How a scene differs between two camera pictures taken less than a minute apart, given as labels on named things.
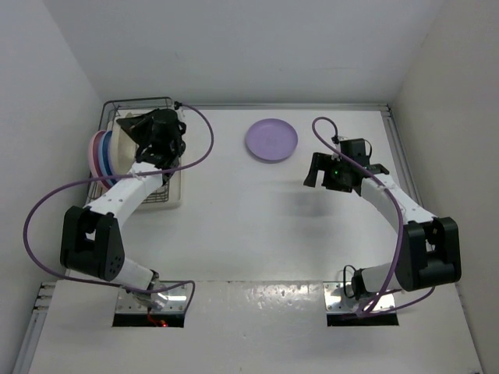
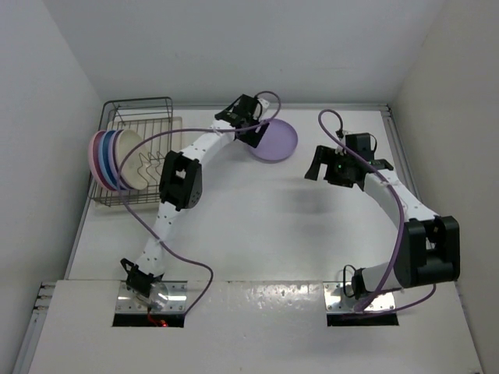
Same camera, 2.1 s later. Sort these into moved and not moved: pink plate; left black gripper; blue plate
Moved: left black gripper
Not moved: pink plate; blue plate
